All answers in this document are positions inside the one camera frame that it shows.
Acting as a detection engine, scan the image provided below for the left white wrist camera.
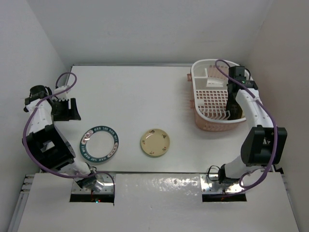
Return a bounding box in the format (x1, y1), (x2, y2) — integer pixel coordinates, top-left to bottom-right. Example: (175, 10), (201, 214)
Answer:
(54, 85), (70, 101)

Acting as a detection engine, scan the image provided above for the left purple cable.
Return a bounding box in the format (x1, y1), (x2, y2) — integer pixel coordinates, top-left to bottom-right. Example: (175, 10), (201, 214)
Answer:
(23, 72), (115, 194)

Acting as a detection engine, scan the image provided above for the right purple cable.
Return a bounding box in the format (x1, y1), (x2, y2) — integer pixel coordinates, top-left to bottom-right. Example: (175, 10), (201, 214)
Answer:
(214, 59), (278, 194)

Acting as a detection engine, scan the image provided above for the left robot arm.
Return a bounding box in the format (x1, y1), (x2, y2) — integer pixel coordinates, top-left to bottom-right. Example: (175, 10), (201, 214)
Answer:
(22, 85), (97, 189)

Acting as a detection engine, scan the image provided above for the metal mounting bracket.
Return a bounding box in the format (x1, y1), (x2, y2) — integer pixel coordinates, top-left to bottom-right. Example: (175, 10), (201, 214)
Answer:
(200, 173), (244, 195)
(71, 174), (114, 194)

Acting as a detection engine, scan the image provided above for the brown plate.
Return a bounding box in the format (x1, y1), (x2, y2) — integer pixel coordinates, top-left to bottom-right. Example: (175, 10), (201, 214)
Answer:
(226, 94), (242, 120)

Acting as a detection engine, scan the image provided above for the dark rimmed plate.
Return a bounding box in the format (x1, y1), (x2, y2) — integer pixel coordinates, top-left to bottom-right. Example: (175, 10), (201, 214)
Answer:
(79, 126), (119, 163)

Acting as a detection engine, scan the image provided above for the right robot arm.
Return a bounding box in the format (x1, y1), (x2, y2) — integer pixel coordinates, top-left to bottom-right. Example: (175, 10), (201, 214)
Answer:
(218, 66), (287, 185)

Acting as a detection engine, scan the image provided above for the right metal mounting bracket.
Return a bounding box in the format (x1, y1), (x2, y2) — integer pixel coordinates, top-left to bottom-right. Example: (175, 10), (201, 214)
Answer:
(200, 173), (244, 195)

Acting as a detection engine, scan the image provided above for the left metal mounting bracket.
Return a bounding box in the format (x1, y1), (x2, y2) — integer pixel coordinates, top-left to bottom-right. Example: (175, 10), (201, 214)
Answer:
(71, 174), (114, 194)

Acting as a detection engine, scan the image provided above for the white pink dish rack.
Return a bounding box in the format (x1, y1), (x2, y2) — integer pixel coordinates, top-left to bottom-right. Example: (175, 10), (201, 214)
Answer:
(187, 59), (246, 132)

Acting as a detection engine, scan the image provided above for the purple cable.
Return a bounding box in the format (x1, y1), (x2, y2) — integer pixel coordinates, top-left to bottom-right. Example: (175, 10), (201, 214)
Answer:
(214, 59), (278, 194)
(23, 72), (115, 194)

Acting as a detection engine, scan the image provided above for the beige plate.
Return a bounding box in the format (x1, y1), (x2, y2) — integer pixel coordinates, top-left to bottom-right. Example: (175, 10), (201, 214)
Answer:
(140, 129), (170, 158)

